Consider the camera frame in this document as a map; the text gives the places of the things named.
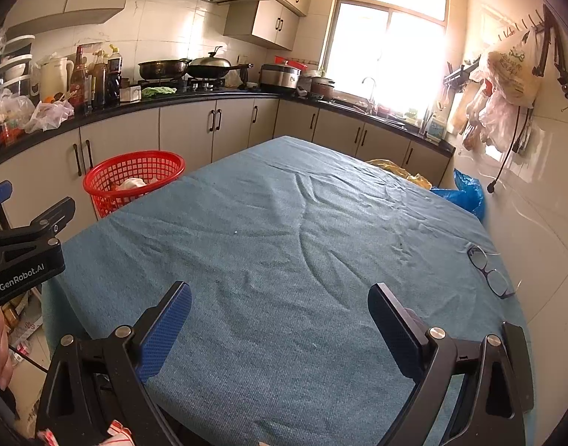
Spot black wok with handle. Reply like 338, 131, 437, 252
187, 51, 254, 80

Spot green vegetables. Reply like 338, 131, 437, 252
141, 85, 178, 99

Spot clear hanging plastic bags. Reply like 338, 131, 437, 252
465, 65, 521, 152

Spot wall mounted metal rack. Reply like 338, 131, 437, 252
444, 56, 482, 87

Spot yellow plastic bag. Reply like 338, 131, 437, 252
366, 159, 433, 190

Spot steel rice cooker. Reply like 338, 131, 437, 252
260, 62, 302, 94

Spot red white patterned cloth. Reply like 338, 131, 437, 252
37, 420, 133, 446

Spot red plastic basin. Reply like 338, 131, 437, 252
275, 56, 309, 71

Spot black kitchen countertop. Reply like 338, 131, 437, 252
0, 88, 456, 170

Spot blue tablecloth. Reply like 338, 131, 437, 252
41, 136, 538, 446

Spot clear plastic bag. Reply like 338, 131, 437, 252
0, 88, 34, 132
24, 97, 75, 135

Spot blue plastic bag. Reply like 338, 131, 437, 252
430, 168, 485, 221

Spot gas stove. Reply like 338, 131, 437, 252
179, 79, 229, 93

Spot dark cooking pot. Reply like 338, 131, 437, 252
310, 75, 335, 101

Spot dark sauce bottle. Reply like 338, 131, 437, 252
91, 51, 107, 110
106, 45, 123, 105
70, 46, 90, 112

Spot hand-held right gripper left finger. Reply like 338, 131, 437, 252
35, 281, 193, 446

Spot black wall hook rack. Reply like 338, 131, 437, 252
495, 4, 568, 112

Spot white green container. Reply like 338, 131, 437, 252
425, 115, 447, 142

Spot kitchen window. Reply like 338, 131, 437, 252
321, 0, 452, 112

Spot white dish rack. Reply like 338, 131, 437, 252
0, 32, 36, 98

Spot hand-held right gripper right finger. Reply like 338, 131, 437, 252
367, 282, 528, 446

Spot red mesh basket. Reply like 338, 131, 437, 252
82, 150, 186, 220

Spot beige electric kettle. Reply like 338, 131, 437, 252
40, 57, 75, 103

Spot white cloth wad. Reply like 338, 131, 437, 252
113, 175, 149, 192

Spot purple framed glasses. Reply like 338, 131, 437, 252
466, 244, 517, 299

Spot black power plug cable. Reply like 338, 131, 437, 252
487, 102, 535, 193

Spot black smartphone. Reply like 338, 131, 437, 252
501, 320, 534, 415

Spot chrome faucet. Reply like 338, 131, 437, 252
362, 77, 377, 114

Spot beige lower kitchen cabinets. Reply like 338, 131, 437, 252
0, 97, 452, 252

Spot beige hanging bag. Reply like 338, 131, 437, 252
486, 32, 545, 107

